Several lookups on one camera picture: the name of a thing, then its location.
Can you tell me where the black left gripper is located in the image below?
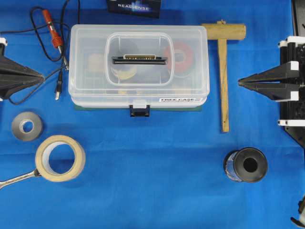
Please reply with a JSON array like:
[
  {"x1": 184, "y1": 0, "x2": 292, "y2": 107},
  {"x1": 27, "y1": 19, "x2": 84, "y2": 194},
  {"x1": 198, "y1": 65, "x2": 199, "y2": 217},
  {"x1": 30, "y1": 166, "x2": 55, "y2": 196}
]
[{"x1": 0, "y1": 37, "x2": 44, "y2": 100}]

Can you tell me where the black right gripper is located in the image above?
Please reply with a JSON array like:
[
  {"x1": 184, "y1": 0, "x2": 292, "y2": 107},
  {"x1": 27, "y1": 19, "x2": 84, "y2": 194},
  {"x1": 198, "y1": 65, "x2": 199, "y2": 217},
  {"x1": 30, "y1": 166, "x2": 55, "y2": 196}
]
[{"x1": 238, "y1": 36, "x2": 305, "y2": 126}]

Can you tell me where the clear plastic tool box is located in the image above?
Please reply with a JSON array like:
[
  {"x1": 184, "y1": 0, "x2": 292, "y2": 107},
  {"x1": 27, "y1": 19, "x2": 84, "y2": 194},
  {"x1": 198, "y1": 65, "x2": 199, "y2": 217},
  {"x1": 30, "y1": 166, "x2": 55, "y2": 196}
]
[{"x1": 68, "y1": 25, "x2": 210, "y2": 110}]

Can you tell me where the grey tape roll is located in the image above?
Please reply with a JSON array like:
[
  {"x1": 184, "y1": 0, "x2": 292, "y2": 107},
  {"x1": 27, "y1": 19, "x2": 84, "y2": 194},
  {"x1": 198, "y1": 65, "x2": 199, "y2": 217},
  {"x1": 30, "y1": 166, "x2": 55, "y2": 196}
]
[{"x1": 11, "y1": 112, "x2": 43, "y2": 142}]

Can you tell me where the orange soldering iron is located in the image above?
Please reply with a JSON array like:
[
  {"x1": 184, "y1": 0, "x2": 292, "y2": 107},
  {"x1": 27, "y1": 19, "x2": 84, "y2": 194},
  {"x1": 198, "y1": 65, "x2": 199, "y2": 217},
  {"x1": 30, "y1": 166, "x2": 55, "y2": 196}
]
[{"x1": 42, "y1": 9, "x2": 63, "y2": 54}]

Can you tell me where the beige masking tape roll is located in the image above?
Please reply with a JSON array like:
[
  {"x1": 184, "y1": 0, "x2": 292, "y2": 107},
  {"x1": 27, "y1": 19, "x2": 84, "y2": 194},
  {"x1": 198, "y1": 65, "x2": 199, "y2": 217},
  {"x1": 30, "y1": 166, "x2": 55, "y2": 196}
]
[{"x1": 35, "y1": 135, "x2": 86, "y2": 182}]

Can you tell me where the wooden mallet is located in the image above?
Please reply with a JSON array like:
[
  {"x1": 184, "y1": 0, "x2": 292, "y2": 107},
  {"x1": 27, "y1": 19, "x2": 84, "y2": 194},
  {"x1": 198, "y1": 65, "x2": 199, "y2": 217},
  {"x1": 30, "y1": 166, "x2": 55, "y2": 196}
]
[{"x1": 202, "y1": 20, "x2": 246, "y2": 133}]

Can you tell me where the silver wrench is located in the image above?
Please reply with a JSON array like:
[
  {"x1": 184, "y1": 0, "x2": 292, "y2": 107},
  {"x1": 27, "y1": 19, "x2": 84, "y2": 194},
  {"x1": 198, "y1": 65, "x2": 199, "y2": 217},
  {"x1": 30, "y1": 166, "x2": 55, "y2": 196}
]
[{"x1": 0, "y1": 169, "x2": 41, "y2": 189}]

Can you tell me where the green base mat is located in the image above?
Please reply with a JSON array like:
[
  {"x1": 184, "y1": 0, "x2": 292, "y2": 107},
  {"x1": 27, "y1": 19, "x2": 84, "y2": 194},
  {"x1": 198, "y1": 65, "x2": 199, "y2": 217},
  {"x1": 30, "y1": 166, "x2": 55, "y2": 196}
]
[{"x1": 72, "y1": 104, "x2": 203, "y2": 112}]

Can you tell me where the red tape roll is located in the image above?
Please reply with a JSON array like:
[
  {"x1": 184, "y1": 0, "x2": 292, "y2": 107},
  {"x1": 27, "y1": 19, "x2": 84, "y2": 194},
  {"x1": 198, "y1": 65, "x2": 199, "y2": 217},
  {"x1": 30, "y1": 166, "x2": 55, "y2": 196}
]
[{"x1": 173, "y1": 42, "x2": 194, "y2": 75}]

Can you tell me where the blue table cloth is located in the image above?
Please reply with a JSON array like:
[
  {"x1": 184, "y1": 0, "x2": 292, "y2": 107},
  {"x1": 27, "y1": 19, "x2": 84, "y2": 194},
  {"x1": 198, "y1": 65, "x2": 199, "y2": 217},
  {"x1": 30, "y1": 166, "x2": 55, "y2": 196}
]
[{"x1": 0, "y1": 0, "x2": 305, "y2": 229}]

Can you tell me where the white black object corner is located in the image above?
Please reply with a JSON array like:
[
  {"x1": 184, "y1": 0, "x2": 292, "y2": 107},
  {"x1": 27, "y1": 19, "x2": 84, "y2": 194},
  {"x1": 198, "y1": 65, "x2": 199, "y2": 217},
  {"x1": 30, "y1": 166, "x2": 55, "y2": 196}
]
[{"x1": 290, "y1": 196, "x2": 305, "y2": 229}]

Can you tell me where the black soldering iron cable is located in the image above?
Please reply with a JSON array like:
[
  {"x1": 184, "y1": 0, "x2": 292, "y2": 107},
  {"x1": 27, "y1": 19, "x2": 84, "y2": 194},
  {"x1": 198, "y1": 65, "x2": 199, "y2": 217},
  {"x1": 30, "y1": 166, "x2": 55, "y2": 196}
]
[{"x1": 0, "y1": 0, "x2": 81, "y2": 105}]

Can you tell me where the black rail right edge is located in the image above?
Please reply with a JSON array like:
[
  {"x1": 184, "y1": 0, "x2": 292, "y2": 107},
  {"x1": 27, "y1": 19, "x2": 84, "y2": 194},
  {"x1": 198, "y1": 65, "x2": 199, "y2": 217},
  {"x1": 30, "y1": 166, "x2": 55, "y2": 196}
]
[{"x1": 291, "y1": 0, "x2": 305, "y2": 37}]

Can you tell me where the black wire spool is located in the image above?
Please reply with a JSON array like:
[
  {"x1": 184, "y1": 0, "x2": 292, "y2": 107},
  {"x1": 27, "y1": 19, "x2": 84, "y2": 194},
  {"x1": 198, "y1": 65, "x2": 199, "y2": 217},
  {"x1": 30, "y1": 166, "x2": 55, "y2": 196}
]
[{"x1": 223, "y1": 147, "x2": 268, "y2": 183}]

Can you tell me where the yellow wire spool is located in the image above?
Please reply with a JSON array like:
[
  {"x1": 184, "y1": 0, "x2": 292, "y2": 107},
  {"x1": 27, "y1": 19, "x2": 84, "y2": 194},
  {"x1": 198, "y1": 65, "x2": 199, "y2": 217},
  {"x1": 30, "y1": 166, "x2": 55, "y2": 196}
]
[{"x1": 110, "y1": 65, "x2": 137, "y2": 81}]

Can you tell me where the RealSense camera box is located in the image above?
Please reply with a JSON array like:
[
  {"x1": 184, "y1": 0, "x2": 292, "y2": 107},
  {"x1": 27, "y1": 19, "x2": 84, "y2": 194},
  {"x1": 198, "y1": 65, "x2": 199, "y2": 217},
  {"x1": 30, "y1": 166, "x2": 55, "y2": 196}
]
[{"x1": 106, "y1": 0, "x2": 162, "y2": 18}]

